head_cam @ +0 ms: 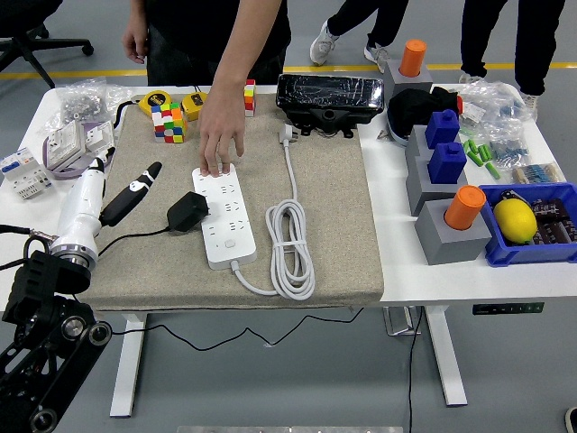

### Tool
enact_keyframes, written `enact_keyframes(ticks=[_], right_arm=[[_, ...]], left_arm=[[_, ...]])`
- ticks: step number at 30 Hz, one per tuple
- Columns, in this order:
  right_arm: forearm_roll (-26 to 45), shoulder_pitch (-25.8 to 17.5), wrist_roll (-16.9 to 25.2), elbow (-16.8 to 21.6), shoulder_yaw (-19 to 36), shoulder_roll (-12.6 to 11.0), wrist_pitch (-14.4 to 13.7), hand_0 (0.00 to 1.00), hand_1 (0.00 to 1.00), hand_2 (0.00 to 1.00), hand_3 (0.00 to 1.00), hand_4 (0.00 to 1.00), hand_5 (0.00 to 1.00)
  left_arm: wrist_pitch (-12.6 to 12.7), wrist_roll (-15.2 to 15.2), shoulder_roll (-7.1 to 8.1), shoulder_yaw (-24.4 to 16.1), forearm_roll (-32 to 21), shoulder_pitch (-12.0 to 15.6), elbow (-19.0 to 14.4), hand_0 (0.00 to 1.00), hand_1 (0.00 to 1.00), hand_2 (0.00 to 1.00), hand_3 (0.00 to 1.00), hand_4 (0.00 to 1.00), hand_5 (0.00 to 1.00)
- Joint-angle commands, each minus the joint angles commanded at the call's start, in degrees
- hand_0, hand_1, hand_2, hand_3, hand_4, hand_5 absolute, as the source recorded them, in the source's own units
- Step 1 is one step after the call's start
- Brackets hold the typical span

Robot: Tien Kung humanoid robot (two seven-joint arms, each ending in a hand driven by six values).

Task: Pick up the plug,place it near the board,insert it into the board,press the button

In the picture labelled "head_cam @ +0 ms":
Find person's left hand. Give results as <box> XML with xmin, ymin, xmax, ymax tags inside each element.
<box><xmin>197</xmin><ymin>89</ymin><xmax>247</xmax><ymax>178</ymax></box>

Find person's right hand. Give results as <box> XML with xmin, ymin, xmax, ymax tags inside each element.
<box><xmin>121</xmin><ymin>20</ymin><xmax>150</xmax><ymax>64</ymax></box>

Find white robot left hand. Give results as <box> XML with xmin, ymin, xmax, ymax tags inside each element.
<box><xmin>52</xmin><ymin>155</ymin><xmax>163</xmax><ymax>256</ymax></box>

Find multicoloured puzzle cube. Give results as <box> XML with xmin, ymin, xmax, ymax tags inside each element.
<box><xmin>243</xmin><ymin>78</ymin><xmax>257</xmax><ymax>118</ymax></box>
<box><xmin>151</xmin><ymin>101</ymin><xmax>188</xmax><ymax>143</ymax></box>

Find thin black adapter cord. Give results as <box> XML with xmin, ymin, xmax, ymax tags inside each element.
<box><xmin>96</xmin><ymin>225</ymin><xmax>364</xmax><ymax>353</ymax></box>

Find black power adapter plug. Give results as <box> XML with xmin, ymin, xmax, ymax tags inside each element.
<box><xmin>166</xmin><ymin>191</ymin><xmax>211</xmax><ymax>234</ymax></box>

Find white power strip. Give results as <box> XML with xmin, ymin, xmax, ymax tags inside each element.
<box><xmin>191</xmin><ymin>161</ymin><xmax>258</xmax><ymax>271</ymax></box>

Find small yellow tape measure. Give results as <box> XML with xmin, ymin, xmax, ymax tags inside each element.
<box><xmin>181</xmin><ymin>91</ymin><xmax>209</xmax><ymax>122</ymax></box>

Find lilac oval tray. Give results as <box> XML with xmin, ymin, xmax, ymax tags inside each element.
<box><xmin>41</xmin><ymin>120</ymin><xmax>114</xmax><ymax>180</ymax></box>

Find small clear plastic bag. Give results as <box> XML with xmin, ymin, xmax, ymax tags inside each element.
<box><xmin>105</xmin><ymin>83</ymin><xmax>139</xmax><ymax>109</ymax></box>

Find person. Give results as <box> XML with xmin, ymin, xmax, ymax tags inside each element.
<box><xmin>459</xmin><ymin>0</ymin><xmax>570</xmax><ymax>121</ymax></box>
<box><xmin>309</xmin><ymin>0</ymin><xmax>411</xmax><ymax>73</ymax></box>
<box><xmin>121</xmin><ymin>0</ymin><xmax>292</xmax><ymax>178</ymax></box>

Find large yellow tape measure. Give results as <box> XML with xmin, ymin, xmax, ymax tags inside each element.
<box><xmin>111</xmin><ymin>89</ymin><xmax>175</xmax><ymax>134</ymax></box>

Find white circuit breaker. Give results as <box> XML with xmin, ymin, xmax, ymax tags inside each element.
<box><xmin>0</xmin><ymin>146</ymin><xmax>54</xmax><ymax>201</ymax></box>

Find clear bag of screws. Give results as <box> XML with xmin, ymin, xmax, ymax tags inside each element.
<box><xmin>43</xmin><ymin>76</ymin><xmax>110</xmax><ymax>134</ymax></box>

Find black film-wrapped device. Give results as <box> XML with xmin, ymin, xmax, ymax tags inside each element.
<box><xmin>275</xmin><ymin>73</ymin><xmax>387</xmax><ymax>139</ymax></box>

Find black office chair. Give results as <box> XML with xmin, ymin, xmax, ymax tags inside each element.
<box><xmin>0</xmin><ymin>0</ymin><xmax>95</xmax><ymax>89</ymax></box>

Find grey-brown mat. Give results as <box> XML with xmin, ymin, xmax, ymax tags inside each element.
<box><xmin>76</xmin><ymin>93</ymin><xmax>385</xmax><ymax>312</ymax></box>

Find white blue-rimmed object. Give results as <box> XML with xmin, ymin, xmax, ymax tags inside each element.
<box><xmin>387</xmin><ymin>115</ymin><xmax>414</xmax><ymax>148</ymax></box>

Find grey block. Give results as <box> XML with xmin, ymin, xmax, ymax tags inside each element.
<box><xmin>383</xmin><ymin>58</ymin><xmax>434</xmax><ymax>98</ymax></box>
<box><xmin>405</xmin><ymin>155</ymin><xmax>470</xmax><ymax>217</ymax></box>
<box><xmin>414</xmin><ymin>198</ymin><xmax>493</xmax><ymax>266</ymax></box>
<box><xmin>404</xmin><ymin>124</ymin><xmax>436</xmax><ymax>170</ymax></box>

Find white table leg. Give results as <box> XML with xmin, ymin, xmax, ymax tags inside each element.
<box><xmin>426</xmin><ymin>306</ymin><xmax>469</xmax><ymax>408</ymax></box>
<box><xmin>109</xmin><ymin>310</ymin><xmax>149</xmax><ymax>419</ymax></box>

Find black cloth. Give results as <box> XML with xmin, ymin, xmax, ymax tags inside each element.
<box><xmin>387</xmin><ymin>85</ymin><xmax>461</xmax><ymax>139</ymax></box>

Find orange cylinder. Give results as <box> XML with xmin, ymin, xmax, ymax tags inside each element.
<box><xmin>444</xmin><ymin>184</ymin><xmax>487</xmax><ymax>231</ymax></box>
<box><xmin>399</xmin><ymin>39</ymin><xmax>428</xmax><ymax>78</ymax></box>

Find blue block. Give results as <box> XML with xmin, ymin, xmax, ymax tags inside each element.
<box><xmin>426</xmin><ymin>141</ymin><xmax>468</xmax><ymax>185</ymax></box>
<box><xmin>425</xmin><ymin>108</ymin><xmax>462</xmax><ymax>150</ymax></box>

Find grey box under table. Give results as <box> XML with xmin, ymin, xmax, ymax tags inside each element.
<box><xmin>382</xmin><ymin>306</ymin><xmax>423</xmax><ymax>337</ymax></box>

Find large clear bag blue parts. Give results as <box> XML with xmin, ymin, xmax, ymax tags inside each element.
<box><xmin>457</xmin><ymin>79</ymin><xmax>540</xmax><ymax>136</ymax></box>

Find small clear bag blue parts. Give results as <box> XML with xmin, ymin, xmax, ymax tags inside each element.
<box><xmin>489</xmin><ymin>134</ymin><xmax>531</xmax><ymax>166</ymax></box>

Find yellow lemon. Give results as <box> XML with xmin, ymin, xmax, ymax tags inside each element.
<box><xmin>492</xmin><ymin>198</ymin><xmax>538</xmax><ymax>245</ymax></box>

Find clear bag of resistors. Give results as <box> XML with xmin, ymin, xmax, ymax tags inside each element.
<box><xmin>511</xmin><ymin>161</ymin><xmax>564</xmax><ymax>185</ymax></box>

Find blue plastic bin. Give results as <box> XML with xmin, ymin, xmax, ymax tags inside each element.
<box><xmin>478</xmin><ymin>181</ymin><xmax>577</xmax><ymax>268</ymax></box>

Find black table control panel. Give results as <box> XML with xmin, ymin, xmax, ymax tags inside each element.
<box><xmin>472</xmin><ymin>301</ymin><xmax>545</xmax><ymax>316</ymax></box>

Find dark brown capacitor pack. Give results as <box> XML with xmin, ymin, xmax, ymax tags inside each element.
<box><xmin>531</xmin><ymin>198</ymin><xmax>577</xmax><ymax>245</ymax></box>

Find white power strip cable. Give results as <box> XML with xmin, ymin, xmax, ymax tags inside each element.
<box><xmin>230</xmin><ymin>122</ymin><xmax>316</xmax><ymax>301</ymax></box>

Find large white wall socket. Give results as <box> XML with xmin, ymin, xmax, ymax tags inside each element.
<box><xmin>47</xmin><ymin>119</ymin><xmax>87</xmax><ymax>171</ymax></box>

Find small white wall socket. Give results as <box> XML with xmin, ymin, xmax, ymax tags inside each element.
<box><xmin>82</xmin><ymin>120</ymin><xmax>114</xmax><ymax>158</ymax></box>

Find black floor cable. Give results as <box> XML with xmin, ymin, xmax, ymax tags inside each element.
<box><xmin>408</xmin><ymin>306</ymin><xmax>425</xmax><ymax>433</ymax></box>

